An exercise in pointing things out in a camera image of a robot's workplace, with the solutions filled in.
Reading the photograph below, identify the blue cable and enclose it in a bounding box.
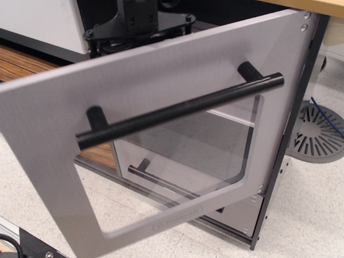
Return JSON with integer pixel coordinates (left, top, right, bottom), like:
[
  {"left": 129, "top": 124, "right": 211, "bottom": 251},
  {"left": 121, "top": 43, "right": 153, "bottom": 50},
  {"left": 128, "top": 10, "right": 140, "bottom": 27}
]
[{"left": 310, "top": 96, "right": 344, "bottom": 135}]

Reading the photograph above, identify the upper wood-pattern storage bin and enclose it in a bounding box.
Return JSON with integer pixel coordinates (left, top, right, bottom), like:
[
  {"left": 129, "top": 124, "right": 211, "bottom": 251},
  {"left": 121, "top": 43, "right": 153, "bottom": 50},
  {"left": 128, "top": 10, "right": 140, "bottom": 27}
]
[{"left": 1, "top": 45, "right": 70, "bottom": 83}]

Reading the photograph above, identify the black oven door handle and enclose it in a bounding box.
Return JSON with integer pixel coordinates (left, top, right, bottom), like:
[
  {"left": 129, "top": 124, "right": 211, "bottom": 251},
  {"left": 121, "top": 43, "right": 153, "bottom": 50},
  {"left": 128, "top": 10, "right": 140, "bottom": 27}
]
[{"left": 76, "top": 61, "right": 284, "bottom": 150}]

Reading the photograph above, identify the white cabinet door panel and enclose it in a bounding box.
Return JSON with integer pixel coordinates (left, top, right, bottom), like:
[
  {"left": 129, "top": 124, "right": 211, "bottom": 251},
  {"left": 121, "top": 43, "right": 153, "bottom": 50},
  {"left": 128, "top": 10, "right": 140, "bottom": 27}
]
[{"left": 1, "top": 1, "right": 88, "bottom": 54}]

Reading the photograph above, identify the white oven shelf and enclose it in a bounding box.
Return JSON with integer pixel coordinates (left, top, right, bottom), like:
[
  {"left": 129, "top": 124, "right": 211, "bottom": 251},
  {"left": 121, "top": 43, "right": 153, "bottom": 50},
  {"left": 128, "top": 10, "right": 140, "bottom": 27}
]
[{"left": 207, "top": 104, "right": 257, "bottom": 127}]

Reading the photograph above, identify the wooden countertop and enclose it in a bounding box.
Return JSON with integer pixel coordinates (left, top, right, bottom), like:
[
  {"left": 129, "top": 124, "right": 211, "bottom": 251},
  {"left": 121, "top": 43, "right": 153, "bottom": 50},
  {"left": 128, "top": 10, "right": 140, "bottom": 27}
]
[{"left": 262, "top": 0, "right": 343, "bottom": 18}]

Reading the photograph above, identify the grey lower drawer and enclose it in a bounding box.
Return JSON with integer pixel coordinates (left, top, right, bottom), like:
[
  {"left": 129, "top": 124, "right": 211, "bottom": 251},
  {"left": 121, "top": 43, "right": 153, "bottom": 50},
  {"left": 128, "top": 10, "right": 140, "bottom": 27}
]
[{"left": 111, "top": 139, "right": 264, "bottom": 237}]

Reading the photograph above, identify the black drawer handle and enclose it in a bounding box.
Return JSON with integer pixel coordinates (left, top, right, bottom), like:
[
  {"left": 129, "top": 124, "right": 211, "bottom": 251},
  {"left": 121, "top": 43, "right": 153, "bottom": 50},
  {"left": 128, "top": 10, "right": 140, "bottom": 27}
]
[{"left": 122, "top": 157, "right": 228, "bottom": 205}]

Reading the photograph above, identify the black metal bracket with screw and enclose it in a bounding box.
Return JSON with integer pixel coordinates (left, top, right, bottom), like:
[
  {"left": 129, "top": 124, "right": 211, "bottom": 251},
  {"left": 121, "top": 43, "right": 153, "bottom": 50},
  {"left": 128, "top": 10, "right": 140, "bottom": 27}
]
[{"left": 19, "top": 227, "right": 66, "bottom": 258}]

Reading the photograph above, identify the grey toy oven door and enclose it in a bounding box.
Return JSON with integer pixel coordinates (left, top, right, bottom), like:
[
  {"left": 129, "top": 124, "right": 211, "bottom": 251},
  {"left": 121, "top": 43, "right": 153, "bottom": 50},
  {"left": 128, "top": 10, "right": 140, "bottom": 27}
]
[{"left": 1, "top": 9, "right": 319, "bottom": 257}]

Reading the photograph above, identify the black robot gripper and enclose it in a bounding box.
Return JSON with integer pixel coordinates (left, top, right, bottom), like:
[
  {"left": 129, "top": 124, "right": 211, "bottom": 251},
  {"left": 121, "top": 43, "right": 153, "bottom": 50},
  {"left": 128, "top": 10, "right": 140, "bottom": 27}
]
[{"left": 83, "top": 1, "right": 196, "bottom": 58}]

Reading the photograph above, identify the aluminium rail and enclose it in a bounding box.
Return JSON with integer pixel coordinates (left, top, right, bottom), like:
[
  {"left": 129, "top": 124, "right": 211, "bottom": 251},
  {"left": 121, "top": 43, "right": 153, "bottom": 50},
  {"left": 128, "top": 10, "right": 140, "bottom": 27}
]
[{"left": 0, "top": 216, "right": 20, "bottom": 253}]

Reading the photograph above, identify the grey slotted round base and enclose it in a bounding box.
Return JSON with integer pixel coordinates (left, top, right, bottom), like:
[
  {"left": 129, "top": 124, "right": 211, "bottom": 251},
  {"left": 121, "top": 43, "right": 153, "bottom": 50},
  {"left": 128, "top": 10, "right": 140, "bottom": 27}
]
[{"left": 286, "top": 102, "right": 343, "bottom": 163}]

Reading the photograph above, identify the wood-pattern storage bin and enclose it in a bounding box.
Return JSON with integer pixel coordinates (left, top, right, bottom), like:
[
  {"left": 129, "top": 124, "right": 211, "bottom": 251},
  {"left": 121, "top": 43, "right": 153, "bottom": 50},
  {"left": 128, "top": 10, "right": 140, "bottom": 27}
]
[
  {"left": 1, "top": 45, "right": 70, "bottom": 83},
  {"left": 77, "top": 143, "right": 116, "bottom": 169}
]

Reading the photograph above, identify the lower wood-pattern storage bin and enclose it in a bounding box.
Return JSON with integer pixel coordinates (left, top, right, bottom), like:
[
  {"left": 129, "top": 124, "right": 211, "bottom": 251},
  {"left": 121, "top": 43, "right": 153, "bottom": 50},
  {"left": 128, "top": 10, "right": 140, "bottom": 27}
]
[{"left": 77, "top": 143, "right": 116, "bottom": 169}]

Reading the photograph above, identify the black toy kitchen frame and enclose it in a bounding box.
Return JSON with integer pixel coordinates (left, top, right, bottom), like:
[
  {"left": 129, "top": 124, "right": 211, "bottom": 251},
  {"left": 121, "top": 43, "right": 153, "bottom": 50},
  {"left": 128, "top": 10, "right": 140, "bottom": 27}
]
[{"left": 0, "top": 0, "right": 331, "bottom": 251}]

